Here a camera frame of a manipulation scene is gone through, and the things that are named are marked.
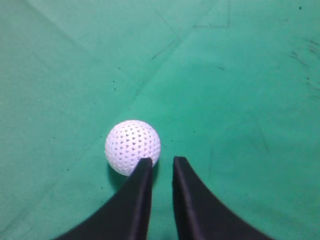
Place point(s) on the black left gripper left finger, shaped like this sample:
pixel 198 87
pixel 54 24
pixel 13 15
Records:
pixel 126 215

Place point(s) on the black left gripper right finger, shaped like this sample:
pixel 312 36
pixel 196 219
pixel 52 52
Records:
pixel 199 214

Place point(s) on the white perforated plastic ball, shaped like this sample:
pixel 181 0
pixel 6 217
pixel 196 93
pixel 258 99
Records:
pixel 130 141

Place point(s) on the green table cloth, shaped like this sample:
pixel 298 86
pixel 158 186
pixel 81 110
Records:
pixel 232 85

